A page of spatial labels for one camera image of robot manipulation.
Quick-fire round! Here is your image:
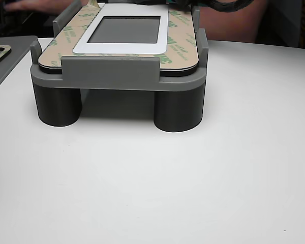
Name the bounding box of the grey blue-padded gripper finger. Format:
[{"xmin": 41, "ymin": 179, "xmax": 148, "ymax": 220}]
[{"xmin": 167, "ymin": 0, "xmax": 194, "ymax": 13}]

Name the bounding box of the tan 3M protective film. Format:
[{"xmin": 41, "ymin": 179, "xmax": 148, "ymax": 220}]
[{"xmin": 37, "ymin": 0, "xmax": 199, "ymax": 71}]

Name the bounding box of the person's left forearm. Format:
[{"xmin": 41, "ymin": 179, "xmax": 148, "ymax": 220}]
[{"xmin": 198, "ymin": 0, "xmax": 268, "ymax": 44}]

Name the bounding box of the white panel with window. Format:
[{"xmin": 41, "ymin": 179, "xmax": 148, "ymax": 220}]
[{"xmin": 37, "ymin": 3, "xmax": 199, "ymax": 77}]

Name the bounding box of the grey 3D-printed fixture stand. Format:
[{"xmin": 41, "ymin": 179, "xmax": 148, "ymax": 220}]
[{"xmin": 29, "ymin": 0, "xmax": 209, "ymax": 133}]

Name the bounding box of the flat grey tray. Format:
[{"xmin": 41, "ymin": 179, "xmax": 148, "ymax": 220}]
[{"xmin": 0, "ymin": 35, "xmax": 39, "ymax": 98}]

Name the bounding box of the black braided cable loop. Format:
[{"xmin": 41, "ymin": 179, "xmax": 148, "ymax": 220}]
[{"xmin": 200, "ymin": 0, "xmax": 255, "ymax": 14}]

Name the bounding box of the tan rounded liner frame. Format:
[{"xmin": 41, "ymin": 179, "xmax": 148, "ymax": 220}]
[{"xmin": 0, "ymin": 44, "xmax": 12, "ymax": 70}]

